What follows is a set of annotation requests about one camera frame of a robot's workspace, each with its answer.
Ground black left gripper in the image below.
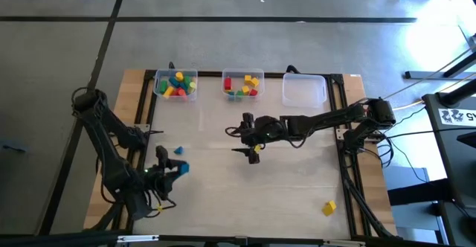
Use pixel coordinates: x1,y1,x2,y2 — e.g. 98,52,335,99
144,145,187,200

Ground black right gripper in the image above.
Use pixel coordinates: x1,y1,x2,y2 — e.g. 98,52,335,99
231,112,289,165

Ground clear plastic bin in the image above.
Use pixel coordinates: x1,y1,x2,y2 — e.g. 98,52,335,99
221,67,266,102
152,68,199,102
281,72,328,109

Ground black rig crossbar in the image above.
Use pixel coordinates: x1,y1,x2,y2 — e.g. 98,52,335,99
0,230,476,247

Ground black stand base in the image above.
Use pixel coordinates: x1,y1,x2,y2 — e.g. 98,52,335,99
404,49,476,80

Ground white printed label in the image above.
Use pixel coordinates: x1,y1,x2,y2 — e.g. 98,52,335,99
437,108,476,125

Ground black cart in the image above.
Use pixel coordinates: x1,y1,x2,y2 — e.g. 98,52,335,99
422,78,476,208

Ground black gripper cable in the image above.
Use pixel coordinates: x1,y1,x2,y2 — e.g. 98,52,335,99
224,126,245,138
147,196,178,219

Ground black aluminium table frame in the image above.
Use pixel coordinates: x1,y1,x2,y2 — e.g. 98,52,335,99
83,69,398,240

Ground black cable bundle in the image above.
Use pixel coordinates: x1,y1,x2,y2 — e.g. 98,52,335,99
84,202,129,233
340,153,397,240

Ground yellow floor cable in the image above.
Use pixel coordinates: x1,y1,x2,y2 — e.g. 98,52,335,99
367,45,476,113

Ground black floor cable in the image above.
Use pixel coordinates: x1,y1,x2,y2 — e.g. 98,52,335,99
386,127,476,138

